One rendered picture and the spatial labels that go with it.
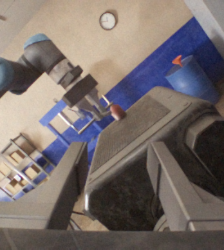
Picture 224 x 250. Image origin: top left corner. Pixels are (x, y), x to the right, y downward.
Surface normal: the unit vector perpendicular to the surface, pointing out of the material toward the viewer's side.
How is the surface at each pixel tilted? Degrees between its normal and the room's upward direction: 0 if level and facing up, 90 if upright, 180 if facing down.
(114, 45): 90
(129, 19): 90
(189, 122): 90
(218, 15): 90
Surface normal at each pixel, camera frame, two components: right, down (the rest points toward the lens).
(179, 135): -0.02, 0.29
